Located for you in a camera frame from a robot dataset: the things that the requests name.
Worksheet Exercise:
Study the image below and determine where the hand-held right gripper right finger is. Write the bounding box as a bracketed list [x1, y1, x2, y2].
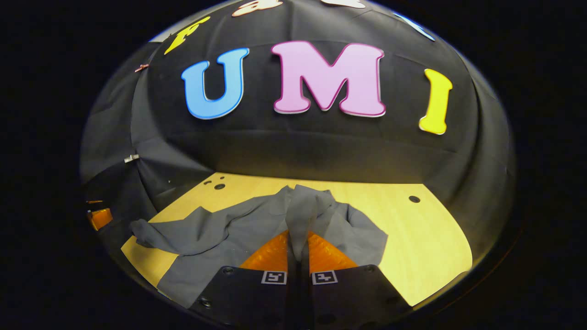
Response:
[299, 231, 413, 330]

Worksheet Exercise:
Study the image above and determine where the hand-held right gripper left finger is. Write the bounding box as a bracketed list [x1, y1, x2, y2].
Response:
[188, 229, 299, 330]

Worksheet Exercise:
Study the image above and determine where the grey polo shirt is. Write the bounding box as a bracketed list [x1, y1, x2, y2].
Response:
[129, 184, 389, 308]

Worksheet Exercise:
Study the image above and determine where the black backdrop cloth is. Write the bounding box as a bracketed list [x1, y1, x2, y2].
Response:
[79, 0, 516, 275]

